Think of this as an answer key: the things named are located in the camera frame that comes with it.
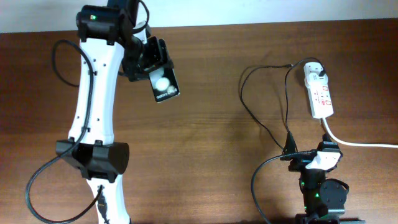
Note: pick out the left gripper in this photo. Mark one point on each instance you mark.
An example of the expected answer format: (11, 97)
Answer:
(160, 56)

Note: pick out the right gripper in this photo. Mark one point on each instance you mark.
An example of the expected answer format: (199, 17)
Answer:
(300, 161)

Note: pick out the black smartphone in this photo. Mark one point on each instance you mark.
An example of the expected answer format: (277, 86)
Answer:
(164, 84)

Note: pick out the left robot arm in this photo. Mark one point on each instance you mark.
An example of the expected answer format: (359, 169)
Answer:
(112, 43)

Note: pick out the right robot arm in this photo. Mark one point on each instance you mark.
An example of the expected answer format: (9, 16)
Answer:
(324, 199)

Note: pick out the white USB charger plug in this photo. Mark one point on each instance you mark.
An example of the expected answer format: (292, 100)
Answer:
(315, 75)

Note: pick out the white power strip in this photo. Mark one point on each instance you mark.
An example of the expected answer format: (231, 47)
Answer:
(320, 101)

